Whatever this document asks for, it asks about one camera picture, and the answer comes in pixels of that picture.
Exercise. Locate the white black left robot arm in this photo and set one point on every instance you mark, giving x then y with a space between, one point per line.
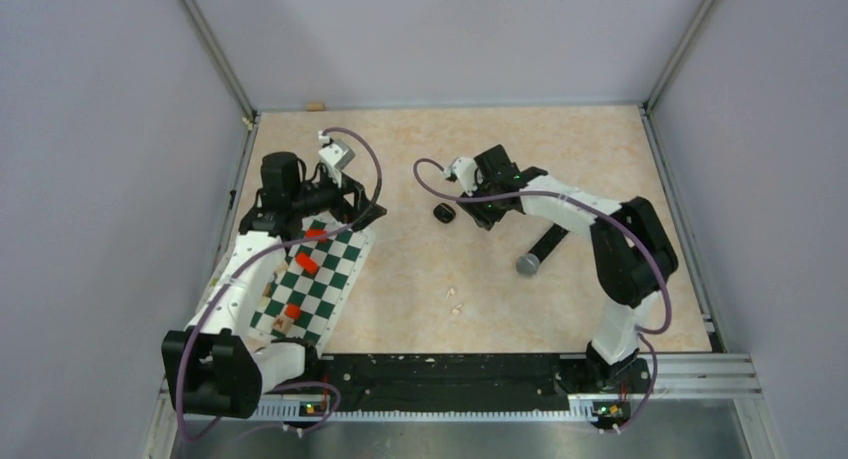
209 367

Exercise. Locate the red hexagonal block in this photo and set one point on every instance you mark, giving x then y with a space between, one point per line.
308 265

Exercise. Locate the black earbud charging case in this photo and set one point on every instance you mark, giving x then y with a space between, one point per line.
444 213

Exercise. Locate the tan wooden cube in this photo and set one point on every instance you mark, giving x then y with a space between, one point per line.
282 324

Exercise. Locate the wooden block in corner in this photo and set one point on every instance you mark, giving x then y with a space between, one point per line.
315 107

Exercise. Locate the aluminium front rail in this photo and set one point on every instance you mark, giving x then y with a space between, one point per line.
673 405

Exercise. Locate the red rectangular block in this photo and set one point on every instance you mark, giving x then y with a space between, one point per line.
317 235

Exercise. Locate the red block at edge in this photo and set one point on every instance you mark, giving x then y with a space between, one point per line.
292 311

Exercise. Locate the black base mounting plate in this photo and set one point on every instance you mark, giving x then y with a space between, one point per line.
461 383

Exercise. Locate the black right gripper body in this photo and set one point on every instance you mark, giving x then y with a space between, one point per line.
487 210

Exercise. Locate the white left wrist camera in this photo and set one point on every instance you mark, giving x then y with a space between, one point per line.
335 155

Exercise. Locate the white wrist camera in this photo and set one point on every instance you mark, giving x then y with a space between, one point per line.
335 155
463 170

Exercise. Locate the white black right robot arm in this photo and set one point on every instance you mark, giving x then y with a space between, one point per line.
632 252

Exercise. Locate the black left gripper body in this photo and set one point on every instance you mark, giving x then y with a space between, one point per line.
325 194

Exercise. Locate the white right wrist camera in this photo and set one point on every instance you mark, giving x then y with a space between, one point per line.
463 170

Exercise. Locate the green white chessboard mat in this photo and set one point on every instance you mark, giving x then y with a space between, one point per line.
321 297

